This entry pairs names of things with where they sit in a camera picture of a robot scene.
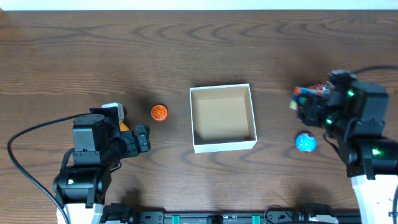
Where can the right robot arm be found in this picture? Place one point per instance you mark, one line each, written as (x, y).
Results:
(352, 113)

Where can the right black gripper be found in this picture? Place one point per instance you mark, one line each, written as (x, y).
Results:
(310, 109)

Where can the white cardboard box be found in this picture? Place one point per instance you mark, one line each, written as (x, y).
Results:
(222, 118)

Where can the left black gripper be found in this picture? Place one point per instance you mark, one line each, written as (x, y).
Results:
(137, 140)

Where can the orange white toy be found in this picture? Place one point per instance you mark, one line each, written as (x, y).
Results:
(121, 113)

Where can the colourful puzzle cube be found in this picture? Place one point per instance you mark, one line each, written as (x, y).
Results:
(298, 96)

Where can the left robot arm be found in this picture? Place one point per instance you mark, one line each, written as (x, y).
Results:
(101, 141)

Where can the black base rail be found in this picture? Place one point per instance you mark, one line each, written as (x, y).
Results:
(310, 213)

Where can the blue toy ball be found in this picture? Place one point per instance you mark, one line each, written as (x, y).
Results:
(305, 142)

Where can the red toy truck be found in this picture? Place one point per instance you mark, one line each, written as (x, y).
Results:
(321, 88)

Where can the orange ribbed toy ball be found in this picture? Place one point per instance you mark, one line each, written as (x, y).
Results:
(159, 113)

